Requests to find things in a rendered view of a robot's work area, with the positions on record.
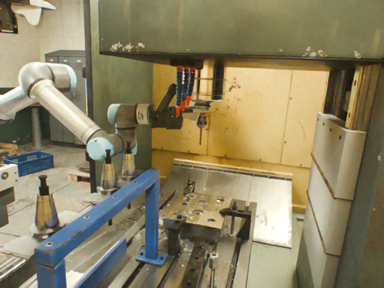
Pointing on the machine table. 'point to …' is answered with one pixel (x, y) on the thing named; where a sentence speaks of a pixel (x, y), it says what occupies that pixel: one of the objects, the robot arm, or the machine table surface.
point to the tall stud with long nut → (212, 267)
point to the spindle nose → (209, 83)
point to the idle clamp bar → (195, 266)
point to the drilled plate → (215, 230)
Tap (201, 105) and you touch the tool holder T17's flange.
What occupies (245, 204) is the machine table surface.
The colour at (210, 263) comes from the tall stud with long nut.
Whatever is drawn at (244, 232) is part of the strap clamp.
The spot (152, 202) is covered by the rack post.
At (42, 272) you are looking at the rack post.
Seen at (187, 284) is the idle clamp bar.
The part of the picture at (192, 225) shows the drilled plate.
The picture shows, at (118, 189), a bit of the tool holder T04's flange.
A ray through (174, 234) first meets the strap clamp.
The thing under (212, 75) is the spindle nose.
